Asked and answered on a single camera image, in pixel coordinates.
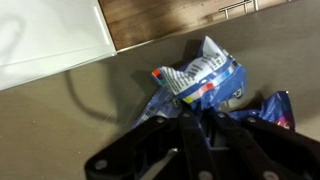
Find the blue sachet with white label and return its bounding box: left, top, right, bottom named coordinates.
left=151, top=35, right=248, bottom=113

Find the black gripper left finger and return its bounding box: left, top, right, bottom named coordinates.
left=83, top=105, right=219, bottom=180

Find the metal drawer handle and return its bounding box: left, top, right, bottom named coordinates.
left=218, top=0, right=260, bottom=20

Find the wooden cabinet with handle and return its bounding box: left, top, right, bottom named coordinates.
left=98, top=0, right=301, bottom=52

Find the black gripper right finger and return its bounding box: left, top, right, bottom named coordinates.
left=203, top=107, right=320, bottom=180

